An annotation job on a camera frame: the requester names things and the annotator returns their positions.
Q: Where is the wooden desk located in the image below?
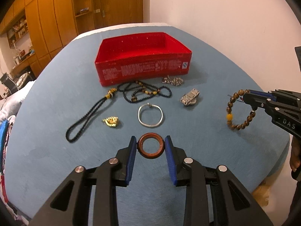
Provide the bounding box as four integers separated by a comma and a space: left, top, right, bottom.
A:
9, 50, 39, 78

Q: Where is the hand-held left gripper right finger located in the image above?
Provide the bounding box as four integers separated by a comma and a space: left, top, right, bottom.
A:
165, 135, 274, 226

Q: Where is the row of books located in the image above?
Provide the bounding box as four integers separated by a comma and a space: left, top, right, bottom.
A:
7, 16, 29, 45

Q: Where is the black office chair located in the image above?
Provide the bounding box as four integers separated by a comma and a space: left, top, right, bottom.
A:
0, 73, 20, 95

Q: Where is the gold pendant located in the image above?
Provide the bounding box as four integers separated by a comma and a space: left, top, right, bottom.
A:
102, 116, 121, 128

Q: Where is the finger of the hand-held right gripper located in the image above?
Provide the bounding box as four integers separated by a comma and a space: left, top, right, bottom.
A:
246, 89, 301, 111
242, 93, 281, 113

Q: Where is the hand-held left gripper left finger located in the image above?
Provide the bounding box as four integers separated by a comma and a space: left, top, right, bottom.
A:
29, 136, 137, 226

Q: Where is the person's right hand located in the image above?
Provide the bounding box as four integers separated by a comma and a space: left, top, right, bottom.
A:
289, 137, 301, 173

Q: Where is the silver metal watch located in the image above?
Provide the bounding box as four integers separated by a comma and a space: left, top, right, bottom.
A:
180, 88, 201, 108

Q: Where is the white mattress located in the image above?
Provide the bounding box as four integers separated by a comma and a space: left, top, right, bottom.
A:
76, 22, 171, 39

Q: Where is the blue towel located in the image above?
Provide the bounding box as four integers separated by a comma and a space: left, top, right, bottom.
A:
0, 120, 10, 170

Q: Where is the grey quilt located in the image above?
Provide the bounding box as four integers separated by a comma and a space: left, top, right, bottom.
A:
0, 72, 36, 123

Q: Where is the silver bangle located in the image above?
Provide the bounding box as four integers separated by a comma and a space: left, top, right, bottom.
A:
138, 103, 164, 127

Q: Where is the folded beige cloth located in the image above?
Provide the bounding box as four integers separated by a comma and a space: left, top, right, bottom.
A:
6, 116, 17, 156

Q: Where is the wooden door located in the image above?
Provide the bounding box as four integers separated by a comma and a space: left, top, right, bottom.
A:
92, 0, 144, 30

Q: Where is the silver chain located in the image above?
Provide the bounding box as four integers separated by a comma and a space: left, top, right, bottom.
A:
162, 75, 184, 87

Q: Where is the brown bead bracelet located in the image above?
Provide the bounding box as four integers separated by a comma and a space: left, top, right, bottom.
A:
226, 89, 257, 131

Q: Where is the red-brown ring bangle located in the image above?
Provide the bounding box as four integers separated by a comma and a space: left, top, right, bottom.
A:
137, 133, 164, 160

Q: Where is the red rectangular box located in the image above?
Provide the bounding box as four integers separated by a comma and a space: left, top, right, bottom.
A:
94, 31, 193, 87

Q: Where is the wooden wardrobe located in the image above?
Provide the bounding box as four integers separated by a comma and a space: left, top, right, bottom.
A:
0, 0, 96, 78

